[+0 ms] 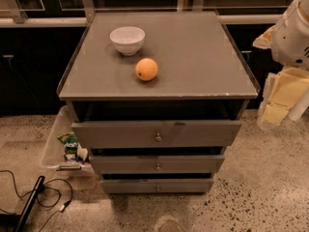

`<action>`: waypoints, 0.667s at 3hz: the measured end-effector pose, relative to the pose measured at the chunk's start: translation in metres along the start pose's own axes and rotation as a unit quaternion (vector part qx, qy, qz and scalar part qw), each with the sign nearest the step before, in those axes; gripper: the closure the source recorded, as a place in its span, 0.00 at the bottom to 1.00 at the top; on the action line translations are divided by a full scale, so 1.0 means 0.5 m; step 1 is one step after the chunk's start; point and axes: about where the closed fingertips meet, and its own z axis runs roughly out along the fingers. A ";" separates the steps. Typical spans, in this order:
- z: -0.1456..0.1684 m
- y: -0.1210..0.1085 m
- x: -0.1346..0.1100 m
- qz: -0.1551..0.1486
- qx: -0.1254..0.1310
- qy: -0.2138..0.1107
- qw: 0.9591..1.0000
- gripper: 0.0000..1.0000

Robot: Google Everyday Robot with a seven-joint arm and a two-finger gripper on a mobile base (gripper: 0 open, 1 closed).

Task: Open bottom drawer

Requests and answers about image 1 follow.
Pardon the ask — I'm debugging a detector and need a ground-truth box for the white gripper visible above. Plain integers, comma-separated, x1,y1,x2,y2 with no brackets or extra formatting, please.
253,25,309,131

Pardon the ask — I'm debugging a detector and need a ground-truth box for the grey bottom drawer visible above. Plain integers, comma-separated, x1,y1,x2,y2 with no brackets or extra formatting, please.
101,179,213,193

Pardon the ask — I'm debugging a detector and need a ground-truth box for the grey drawer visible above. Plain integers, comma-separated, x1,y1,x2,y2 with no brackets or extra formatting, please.
71,120,240,148
90,155,224,174
101,179,213,193

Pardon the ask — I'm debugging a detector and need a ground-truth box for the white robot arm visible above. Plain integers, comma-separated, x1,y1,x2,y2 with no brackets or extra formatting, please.
253,0,309,131

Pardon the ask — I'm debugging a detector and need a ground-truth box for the grey drawer cabinet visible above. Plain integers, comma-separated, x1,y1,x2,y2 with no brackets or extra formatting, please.
58,12,259,181

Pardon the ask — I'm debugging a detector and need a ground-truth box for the grey top drawer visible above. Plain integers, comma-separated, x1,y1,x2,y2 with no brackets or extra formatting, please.
71,120,240,148

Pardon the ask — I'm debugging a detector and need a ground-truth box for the grey middle drawer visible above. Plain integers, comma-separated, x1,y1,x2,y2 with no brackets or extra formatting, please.
90,155,224,174

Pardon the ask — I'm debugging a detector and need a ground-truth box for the orange fruit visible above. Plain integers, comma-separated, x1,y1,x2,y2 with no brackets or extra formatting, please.
135,58,158,81

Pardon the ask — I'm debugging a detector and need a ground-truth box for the white ceramic bowl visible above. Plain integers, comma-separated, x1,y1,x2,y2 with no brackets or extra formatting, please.
109,26,146,56

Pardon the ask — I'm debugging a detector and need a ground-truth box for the green snack bag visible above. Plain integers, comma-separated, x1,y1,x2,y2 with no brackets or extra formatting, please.
57,132,78,161

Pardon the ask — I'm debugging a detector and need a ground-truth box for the clear plastic bin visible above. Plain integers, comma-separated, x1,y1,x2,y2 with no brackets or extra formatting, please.
41,106,94,177

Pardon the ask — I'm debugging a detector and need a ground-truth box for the black bar on floor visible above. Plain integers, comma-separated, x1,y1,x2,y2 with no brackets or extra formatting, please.
14,176,45,232

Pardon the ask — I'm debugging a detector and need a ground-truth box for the white post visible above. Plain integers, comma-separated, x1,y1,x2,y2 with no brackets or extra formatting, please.
288,89,309,121

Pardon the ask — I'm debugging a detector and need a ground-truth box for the metal railing frame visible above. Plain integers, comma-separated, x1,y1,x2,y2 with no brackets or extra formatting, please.
0,0,293,27

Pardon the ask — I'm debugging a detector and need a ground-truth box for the black cable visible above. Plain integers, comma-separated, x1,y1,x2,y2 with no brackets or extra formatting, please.
0,169,74,232

